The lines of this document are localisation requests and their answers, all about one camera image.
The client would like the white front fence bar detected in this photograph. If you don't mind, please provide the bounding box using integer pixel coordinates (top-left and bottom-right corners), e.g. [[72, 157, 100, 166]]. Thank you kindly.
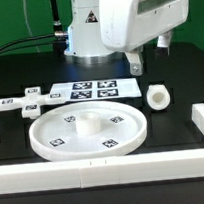
[[0, 149, 204, 194]]

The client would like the white cross-shaped table base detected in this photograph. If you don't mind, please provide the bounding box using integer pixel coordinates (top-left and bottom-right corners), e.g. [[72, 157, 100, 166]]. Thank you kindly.
[[0, 86, 66, 119]]

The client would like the thin grey cable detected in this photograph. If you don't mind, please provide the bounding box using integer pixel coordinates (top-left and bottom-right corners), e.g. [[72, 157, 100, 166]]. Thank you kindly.
[[22, 0, 41, 54]]

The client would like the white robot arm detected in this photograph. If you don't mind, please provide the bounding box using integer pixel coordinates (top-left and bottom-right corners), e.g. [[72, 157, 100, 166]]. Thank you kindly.
[[65, 0, 189, 76]]

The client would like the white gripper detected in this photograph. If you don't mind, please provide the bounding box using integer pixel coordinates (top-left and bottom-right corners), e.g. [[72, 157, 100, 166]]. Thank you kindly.
[[99, 0, 189, 76]]

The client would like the black cable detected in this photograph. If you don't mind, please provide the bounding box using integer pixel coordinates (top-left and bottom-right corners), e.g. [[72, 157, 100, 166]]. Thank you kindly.
[[0, 30, 71, 63]]

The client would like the white marker sheet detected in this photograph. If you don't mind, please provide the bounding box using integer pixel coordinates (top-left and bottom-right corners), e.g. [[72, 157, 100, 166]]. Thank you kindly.
[[51, 78, 142, 102]]

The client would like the black vertical cable connector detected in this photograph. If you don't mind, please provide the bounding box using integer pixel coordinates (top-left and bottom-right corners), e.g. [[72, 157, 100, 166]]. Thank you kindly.
[[50, 0, 65, 53]]

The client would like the white round table top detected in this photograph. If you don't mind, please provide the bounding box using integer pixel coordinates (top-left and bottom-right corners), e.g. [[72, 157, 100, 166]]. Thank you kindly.
[[28, 101, 147, 162]]

